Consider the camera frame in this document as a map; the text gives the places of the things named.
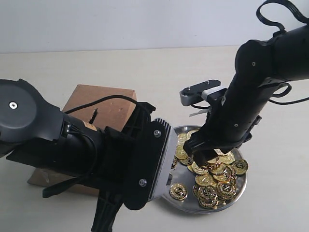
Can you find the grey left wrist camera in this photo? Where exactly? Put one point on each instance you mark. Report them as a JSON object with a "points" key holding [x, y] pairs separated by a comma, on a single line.
{"points": [[167, 155]]}

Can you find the cardboard box with slot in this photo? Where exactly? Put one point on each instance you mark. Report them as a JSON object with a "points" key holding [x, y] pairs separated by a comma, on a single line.
{"points": [[113, 113]]}

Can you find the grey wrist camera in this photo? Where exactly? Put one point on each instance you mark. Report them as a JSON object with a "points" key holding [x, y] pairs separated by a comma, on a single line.
{"points": [[167, 155], [200, 92]]}

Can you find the gold coin right edge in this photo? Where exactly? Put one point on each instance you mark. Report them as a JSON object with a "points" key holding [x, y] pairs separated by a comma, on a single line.
{"points": [[240, 166]]}

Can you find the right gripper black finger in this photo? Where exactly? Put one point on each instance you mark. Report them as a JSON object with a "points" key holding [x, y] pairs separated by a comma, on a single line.
{"points": [[203, 156]]}

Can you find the round steel plate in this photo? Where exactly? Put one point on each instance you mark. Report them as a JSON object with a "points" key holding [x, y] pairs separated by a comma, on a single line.
{"points": [[212, 187]]}

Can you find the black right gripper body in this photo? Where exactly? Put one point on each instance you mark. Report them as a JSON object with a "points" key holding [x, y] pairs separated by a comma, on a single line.
{"points": [[205, 140]]}

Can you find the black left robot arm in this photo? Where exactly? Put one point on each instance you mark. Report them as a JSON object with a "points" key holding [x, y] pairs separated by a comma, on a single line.
{"points": [[29, 125]]}

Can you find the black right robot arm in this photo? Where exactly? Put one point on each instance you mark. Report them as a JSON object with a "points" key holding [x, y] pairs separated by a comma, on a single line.
{"points": [[261, 67]]}

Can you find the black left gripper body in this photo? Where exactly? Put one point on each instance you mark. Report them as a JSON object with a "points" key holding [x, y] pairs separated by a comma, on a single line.
{"points": [[121, 165]]}

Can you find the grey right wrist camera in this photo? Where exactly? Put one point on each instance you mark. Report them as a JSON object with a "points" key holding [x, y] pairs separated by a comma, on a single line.
{"points": [[200, 92]]}

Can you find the gold coin lone bottom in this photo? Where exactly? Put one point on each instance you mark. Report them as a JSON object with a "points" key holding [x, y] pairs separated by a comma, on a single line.
{"points": [[178, 191]]}

